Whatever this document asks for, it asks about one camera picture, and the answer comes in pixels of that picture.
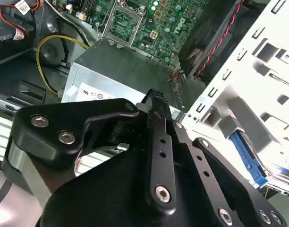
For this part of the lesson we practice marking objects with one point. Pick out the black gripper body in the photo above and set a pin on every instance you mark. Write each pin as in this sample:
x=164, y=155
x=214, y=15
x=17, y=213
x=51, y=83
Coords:
x=99, y=194

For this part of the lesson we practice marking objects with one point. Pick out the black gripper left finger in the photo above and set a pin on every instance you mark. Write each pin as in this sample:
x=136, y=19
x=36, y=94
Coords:
x=64, y=113

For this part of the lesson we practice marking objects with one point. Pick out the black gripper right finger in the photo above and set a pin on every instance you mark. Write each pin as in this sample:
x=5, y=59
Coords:
x=217, y=179

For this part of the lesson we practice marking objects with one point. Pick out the hard disk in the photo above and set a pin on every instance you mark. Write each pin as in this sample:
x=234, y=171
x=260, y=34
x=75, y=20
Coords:
x=248, y=160

